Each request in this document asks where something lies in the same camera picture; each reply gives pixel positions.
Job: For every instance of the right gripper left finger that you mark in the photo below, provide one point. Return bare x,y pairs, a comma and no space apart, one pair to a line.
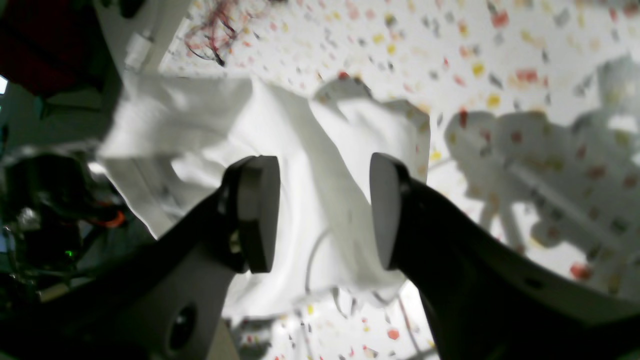
164,302

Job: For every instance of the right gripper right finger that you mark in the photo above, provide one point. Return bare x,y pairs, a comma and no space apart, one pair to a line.
483,301

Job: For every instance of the white T-shirt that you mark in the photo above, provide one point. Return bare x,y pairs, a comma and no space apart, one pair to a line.
172,139

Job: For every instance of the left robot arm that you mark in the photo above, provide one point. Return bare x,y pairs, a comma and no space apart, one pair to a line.
55,203

